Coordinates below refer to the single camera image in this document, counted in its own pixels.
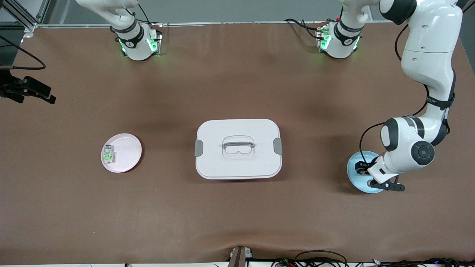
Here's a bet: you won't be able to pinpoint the light blue round plate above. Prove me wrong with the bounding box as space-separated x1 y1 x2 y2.
347 151 386 194

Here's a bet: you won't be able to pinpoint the pink round plate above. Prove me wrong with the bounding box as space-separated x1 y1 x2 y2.
101 133 143 174

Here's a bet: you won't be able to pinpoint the white lidded box grey clips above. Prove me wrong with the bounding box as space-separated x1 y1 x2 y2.
194 119 283 180

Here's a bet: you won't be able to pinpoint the brown table mat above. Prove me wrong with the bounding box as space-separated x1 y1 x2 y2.
0 22 475 264

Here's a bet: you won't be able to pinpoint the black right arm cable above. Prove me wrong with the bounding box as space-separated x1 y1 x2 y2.
0 35 46 70

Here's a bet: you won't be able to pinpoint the aluminium frame profile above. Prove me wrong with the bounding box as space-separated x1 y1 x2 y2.
0 0 50 32

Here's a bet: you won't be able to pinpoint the black looped cable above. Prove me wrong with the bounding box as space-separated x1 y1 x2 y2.
294 250 348 267

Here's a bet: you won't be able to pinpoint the black cable bundle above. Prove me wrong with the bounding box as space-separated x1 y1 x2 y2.
371 257 475 267

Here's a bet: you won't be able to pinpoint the metal table edge bracket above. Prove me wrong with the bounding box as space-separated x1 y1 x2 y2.
227 246 253 267

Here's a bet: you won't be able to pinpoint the black base cable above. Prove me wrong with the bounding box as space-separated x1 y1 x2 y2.
285 18 323 39

